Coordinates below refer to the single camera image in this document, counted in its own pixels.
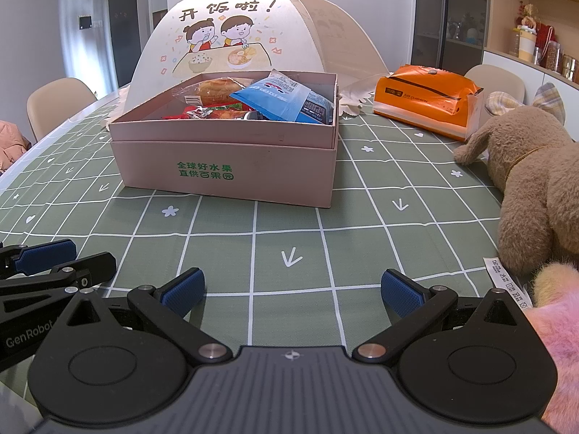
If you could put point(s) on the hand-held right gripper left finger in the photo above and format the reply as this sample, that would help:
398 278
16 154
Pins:
183 290

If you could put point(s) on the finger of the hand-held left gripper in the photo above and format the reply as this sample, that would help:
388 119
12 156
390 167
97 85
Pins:
45 255
95 266

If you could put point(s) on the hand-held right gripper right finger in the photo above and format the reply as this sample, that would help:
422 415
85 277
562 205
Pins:
402 293

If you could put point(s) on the pink cardboard box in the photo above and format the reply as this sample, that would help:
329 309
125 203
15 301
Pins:
226 162

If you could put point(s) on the round bread packet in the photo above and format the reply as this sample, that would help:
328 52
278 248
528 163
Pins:
219 91

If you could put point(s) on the dark blue snack packet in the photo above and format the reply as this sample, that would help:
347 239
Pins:
319 108

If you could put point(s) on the white care label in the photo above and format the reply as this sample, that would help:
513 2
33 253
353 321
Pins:
509 285

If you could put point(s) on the pink garment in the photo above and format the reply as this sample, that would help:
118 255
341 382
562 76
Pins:
11 144

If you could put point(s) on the beige chair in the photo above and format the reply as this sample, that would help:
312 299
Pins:
495 81
59 104

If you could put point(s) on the pink plush toy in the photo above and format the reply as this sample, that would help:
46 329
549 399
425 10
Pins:
561 348

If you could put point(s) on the brown plush toy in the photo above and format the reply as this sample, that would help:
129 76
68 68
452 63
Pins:
543 181

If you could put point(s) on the orange tissue pack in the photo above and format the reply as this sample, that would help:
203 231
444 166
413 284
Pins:
420 99

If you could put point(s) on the dark door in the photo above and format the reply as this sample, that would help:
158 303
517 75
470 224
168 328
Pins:
129 22

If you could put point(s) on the white printed food cover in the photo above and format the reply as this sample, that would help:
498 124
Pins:
226 31

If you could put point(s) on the yellow jar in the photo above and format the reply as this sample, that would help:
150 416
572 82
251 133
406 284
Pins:
525 45

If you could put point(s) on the metal tin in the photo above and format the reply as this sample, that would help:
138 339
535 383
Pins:
568 64

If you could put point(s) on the glass door cabinet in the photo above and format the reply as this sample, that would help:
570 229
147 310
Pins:
452 13

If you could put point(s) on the doll figurine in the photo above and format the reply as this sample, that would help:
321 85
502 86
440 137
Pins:
528 16

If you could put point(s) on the wall switch panel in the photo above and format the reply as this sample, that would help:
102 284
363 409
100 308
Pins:
84 21

